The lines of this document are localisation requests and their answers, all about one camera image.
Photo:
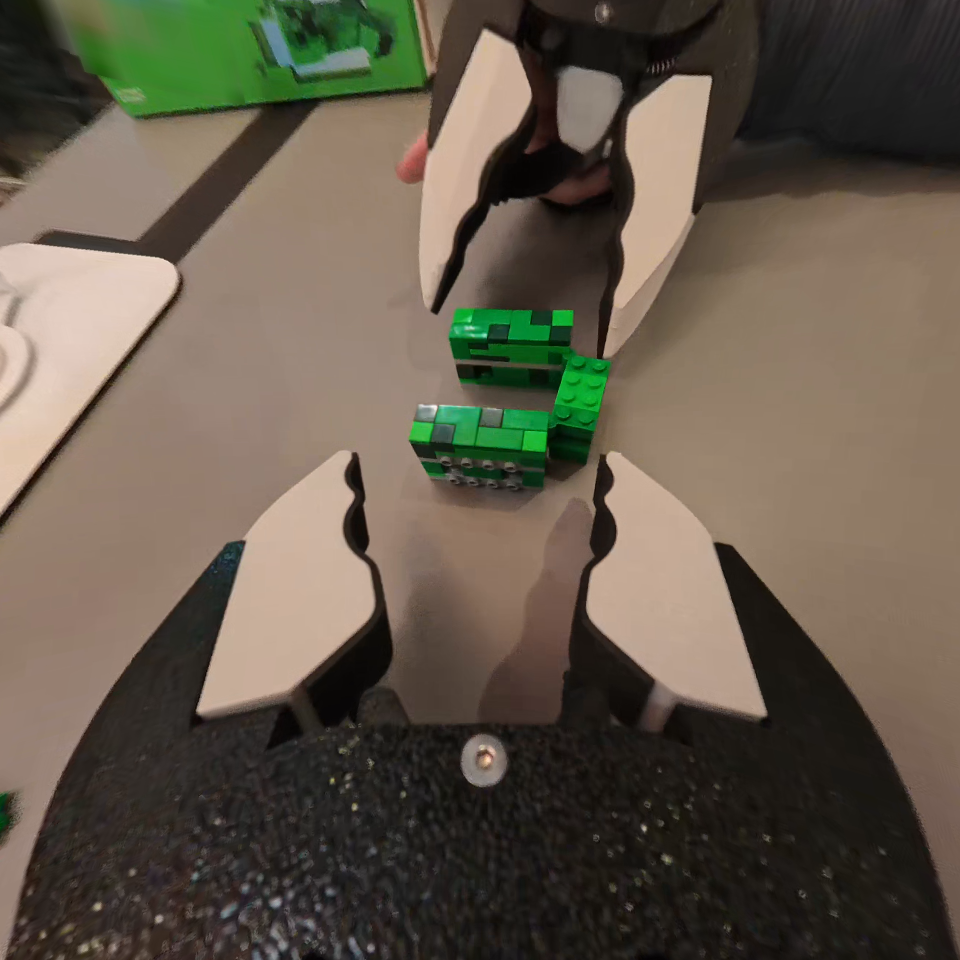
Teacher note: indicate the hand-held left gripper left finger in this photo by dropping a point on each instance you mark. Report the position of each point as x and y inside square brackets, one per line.
[300, 600]

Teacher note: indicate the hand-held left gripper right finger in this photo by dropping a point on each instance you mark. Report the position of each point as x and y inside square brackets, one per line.
[667, 600]

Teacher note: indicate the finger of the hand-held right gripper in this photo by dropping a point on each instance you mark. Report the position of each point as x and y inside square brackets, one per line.
[465, 135]
[667, 187]

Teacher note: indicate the green brick build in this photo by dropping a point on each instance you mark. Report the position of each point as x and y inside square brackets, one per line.
[480, 431]

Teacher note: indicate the person's right forearm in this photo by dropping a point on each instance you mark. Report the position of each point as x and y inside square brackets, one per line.
[862, 75]

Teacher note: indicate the grey desk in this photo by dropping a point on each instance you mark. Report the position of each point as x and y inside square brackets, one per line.
[787, 375]

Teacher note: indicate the person's right hand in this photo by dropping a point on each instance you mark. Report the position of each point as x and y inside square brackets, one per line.
[581, 184]

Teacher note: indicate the green toy box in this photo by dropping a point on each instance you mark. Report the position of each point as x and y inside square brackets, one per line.
[187, 60]

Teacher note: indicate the white book stand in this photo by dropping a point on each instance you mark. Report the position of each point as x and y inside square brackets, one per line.
[90, 315]

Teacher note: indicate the pile of loose bricks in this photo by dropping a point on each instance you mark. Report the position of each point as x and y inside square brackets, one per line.
[4, 817]

